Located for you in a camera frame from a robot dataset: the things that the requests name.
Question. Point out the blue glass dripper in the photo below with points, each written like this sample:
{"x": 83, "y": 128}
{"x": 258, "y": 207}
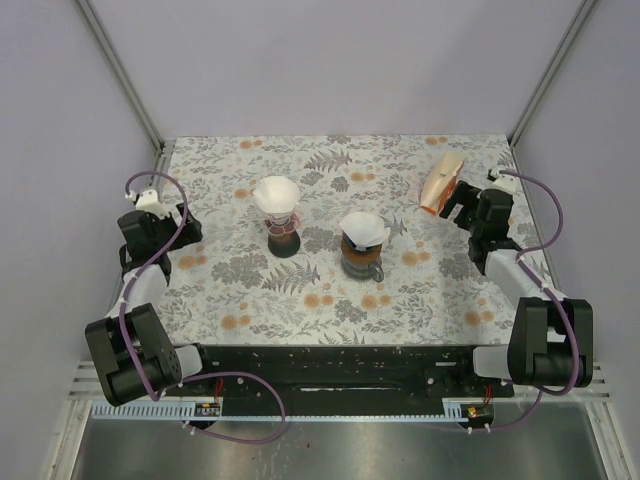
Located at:
{"x": 362, "y": 247}

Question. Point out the floral patterned table mat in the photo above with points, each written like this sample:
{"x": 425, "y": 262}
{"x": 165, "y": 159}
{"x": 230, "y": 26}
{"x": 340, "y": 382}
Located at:
{"x": 229, "y": 289}

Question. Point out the dark carafe with red rim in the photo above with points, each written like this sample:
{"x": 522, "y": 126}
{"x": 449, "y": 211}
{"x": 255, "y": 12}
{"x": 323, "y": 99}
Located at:
{"x": 284, "y": 246}

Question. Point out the right aluminium frame post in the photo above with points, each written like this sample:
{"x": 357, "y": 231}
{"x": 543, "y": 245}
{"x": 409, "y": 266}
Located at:
{"x": 553, "y": 68}

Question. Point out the white slotted cable duct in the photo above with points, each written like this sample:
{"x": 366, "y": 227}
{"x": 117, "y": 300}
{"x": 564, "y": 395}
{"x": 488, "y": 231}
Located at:
{"x": 220, "y": 410}

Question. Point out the clear glass pitcher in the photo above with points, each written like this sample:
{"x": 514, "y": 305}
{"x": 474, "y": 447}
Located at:
{"x": 363, "y": 272}

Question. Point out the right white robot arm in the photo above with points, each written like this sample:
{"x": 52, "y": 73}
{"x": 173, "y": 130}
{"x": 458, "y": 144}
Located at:
{"x": 551, "y": 343}

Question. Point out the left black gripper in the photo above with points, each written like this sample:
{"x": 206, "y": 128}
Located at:
{"x": 190, "y": 232}

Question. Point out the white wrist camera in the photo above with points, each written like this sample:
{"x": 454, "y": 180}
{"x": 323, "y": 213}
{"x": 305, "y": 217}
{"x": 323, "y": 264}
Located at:
{"x": 503, "y": 182}
{"x": 148, "y": 201}

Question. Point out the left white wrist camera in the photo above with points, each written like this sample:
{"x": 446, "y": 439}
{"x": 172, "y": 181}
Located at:
{"x": 148, "y": 201}

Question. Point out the white paper coffee filter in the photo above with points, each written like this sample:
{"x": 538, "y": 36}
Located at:
{"x": 276, "y": 197}

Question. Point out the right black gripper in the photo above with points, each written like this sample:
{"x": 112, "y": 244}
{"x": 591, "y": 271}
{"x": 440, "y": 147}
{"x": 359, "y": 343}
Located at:
{"x": 458, "y": 197}

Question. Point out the aluminium frame post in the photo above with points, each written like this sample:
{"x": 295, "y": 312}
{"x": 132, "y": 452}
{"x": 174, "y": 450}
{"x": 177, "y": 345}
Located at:
{"x": 553, "y": 68}
{"x": 107, "y": 49}

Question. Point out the coffee filter pack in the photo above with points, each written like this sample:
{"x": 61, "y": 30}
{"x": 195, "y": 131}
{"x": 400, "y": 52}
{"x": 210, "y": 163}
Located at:
{"x": 441, "y": 181}

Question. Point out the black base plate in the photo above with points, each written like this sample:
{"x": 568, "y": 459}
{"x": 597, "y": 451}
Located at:
{"x": 342, "y": 379}

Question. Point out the left aluminium frame post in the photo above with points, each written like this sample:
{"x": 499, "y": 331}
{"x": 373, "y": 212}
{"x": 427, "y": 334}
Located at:
{"x": 107, "y": 49}

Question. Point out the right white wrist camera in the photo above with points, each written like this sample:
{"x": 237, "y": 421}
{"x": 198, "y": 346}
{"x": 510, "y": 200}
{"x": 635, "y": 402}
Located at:
{"x": 503, "y": 182}

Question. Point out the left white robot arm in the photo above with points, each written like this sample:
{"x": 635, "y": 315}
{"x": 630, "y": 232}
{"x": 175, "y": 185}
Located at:
{"x": 130, "y": 349}

